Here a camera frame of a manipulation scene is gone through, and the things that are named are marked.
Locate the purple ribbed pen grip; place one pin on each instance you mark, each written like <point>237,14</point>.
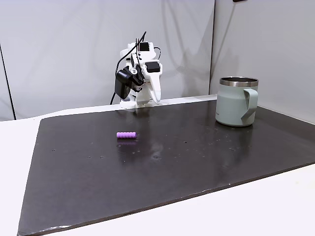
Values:
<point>126,135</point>

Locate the pale green steel-rimmed mug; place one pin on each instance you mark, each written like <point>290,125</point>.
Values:
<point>229,105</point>

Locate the black table mat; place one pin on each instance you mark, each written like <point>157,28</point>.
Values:
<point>157,172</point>

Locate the black oval camera box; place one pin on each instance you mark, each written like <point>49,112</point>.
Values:
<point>122,83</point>

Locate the dark wall-mounted object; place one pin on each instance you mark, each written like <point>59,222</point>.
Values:
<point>239,0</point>

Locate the thin black wall strip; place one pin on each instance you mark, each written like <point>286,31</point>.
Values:
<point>7,81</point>

